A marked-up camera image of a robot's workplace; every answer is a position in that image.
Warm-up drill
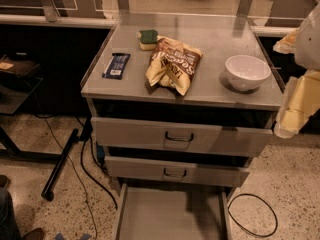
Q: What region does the person leg and shoe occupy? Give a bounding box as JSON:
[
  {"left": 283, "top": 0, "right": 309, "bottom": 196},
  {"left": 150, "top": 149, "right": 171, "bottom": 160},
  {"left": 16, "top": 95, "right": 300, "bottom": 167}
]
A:
[{"left": 0, "top": 175, "right": 45, "bottom": 240}]

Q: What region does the grey metal drawer cabinet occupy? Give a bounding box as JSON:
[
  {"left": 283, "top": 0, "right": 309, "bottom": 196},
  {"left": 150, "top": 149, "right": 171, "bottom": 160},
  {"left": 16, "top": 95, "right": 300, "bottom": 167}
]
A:
[{"left": 80, "top": 11, "right": 293, "bottom": 240}]

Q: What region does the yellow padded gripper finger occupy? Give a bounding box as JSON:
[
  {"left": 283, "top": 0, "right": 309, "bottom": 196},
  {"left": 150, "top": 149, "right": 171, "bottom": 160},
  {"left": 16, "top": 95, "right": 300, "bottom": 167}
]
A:
[
  {"left": 273, "top": 28, "right": 298, "bottom": 54},
  {"left": 274, "top": 70, "right": 320, "bottom": 138}
]

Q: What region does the dark side table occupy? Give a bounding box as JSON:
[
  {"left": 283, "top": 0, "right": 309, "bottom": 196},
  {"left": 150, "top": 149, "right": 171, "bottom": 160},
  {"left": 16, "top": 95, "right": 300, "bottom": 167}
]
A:
[{"left": 0, "top": 55, "right": 60, "bottom": 163}]

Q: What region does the top drawer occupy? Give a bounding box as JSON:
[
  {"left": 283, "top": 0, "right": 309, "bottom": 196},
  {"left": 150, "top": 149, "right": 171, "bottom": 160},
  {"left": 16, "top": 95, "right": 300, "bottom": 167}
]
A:
[{"left": 91, "top": 117, "right": 272, "bottom": 157}]

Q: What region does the brown chip bag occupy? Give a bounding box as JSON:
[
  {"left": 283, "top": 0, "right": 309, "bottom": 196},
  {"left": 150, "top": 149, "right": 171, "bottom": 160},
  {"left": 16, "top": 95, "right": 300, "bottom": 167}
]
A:
[{"left": 146, "top": 36, "right": 203, "bottom": 96}]

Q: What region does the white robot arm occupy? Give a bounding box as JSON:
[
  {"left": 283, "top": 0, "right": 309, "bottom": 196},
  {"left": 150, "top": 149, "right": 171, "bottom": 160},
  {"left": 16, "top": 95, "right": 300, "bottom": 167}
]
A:
[{"left": 273, "top": 5, "right": 320, "bottom": 138}]

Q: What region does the clear acrylic barrier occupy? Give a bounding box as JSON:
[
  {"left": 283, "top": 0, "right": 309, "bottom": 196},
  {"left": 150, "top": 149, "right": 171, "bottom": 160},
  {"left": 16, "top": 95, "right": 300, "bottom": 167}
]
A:
[{"left": 0, "top": 0, "right": 319, "bottom": 28}]

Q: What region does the white bowl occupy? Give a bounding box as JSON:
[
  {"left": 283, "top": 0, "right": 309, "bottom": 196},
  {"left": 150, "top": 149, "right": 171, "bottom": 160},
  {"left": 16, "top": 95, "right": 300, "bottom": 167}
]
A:
[{"left": 225, "top": 55, "right": 271, "bottom": 91}]

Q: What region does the blue snack bar wrapper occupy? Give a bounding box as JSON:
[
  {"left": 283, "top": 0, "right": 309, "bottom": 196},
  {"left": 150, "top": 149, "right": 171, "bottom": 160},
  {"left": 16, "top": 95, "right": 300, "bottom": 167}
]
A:
[{"left": 102, "top": 53, "right": 130, "bottom": 80}]

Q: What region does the black floor cable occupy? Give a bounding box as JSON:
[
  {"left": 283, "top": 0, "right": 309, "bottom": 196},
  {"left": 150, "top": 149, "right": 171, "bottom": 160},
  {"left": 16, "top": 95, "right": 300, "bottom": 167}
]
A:
[{"left": 34, "top": 113, "right": 119, "bottom": 240}]

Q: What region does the open bottom drawer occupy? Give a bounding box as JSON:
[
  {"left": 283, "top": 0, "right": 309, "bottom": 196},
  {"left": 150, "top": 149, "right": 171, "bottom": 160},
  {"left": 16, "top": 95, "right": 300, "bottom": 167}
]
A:
[{"left": 111, "top": 182, "right": 232, "bottom": 240}]

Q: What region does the black cable loop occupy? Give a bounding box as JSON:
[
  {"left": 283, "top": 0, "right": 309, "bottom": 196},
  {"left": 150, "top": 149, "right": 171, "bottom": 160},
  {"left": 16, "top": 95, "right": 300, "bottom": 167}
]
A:
[{"left": 227, "top": 192, "right": 279, "bottom": 239}]

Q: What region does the green yellow sponge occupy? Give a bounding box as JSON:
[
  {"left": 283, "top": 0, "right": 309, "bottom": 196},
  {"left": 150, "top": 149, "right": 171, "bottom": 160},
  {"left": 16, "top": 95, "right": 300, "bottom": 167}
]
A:
[{"left": 139, "top": 30, "right": 158, "bottom": 51}]

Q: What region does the black table leg bar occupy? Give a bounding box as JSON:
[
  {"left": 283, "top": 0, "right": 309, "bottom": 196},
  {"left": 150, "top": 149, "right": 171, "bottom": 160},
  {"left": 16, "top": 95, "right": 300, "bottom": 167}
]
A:
[{"left": 41, "top": 129, "right": 78, "bottom": 201}]

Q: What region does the middle drawer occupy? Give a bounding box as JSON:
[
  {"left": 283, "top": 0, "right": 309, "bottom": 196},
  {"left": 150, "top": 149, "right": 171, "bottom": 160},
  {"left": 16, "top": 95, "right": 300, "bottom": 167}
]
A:
[{"left": 105, "top": 156, "right": 249, "bottom": 187}]

